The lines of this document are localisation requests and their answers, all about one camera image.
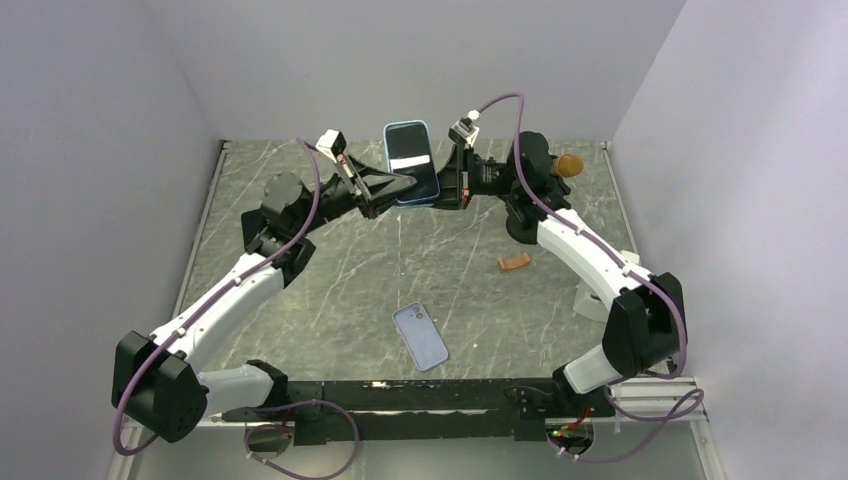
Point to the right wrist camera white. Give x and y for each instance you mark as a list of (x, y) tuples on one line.
[(465, 131)]

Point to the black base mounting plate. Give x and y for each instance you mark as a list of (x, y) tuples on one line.
[(524, 409)]

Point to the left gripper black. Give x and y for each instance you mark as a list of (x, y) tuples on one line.
[(374, 185)]

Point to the phone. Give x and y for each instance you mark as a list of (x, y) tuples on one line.
[(408, 152), (421, 337)]

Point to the white phone stand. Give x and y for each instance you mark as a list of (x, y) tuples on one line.
[(590, 305)]

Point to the small brown wooden block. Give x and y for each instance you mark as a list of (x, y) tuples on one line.
[(513, 263)]

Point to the wooden microphone on black stand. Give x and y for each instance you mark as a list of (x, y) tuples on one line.
[(536, 186)]

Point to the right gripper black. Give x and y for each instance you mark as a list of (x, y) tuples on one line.
[(455, 183)]

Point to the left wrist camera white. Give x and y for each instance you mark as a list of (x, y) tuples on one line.
[(332, 144)]

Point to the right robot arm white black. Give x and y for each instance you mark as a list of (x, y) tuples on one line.
[(645, 313)]

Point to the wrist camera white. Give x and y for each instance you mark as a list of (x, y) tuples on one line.
[(332, 144), (465, 131)]

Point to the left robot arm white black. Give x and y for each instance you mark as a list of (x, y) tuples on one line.
[(159, 380)]

